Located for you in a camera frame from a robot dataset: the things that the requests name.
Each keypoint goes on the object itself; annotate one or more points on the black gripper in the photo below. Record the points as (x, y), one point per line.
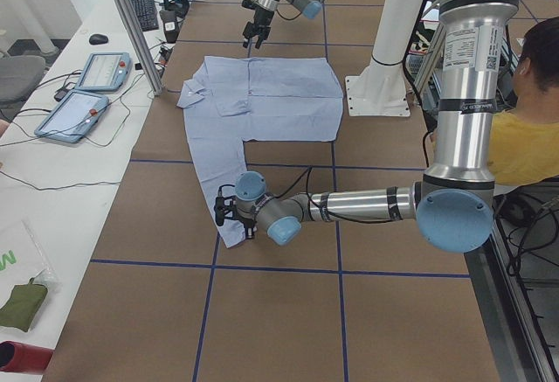
(249, 226)
(262, 17)

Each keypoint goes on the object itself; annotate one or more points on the light blue striped shirt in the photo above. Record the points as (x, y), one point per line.
(229, 101)

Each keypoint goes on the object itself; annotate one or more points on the black keyboard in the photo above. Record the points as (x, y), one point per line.
(145, 12)

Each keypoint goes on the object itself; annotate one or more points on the upper blue teach pendant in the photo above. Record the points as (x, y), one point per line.
(104, 71)

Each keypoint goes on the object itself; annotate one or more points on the blue teach pendant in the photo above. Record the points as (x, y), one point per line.
(104, 71)
(73, 117)

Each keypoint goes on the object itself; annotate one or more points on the black computer mouse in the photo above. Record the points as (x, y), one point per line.
(98, 39)

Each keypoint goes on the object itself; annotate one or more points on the lower blue teach pendant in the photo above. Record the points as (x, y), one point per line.
(73, 117)

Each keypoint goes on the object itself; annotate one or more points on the clear plastic bag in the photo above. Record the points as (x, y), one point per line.
(23, 259)

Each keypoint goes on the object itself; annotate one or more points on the green cloth pouch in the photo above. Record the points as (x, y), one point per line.
(22, 306)

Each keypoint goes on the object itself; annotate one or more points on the red cylinder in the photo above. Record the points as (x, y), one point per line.
(17, 357)

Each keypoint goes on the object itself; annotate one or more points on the person in yellow shirt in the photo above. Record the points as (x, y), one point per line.
(524, 140)

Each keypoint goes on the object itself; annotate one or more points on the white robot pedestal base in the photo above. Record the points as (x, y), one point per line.
(380, 89)

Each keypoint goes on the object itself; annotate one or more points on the aluminium frame post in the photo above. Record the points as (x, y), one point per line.
(133, 28)

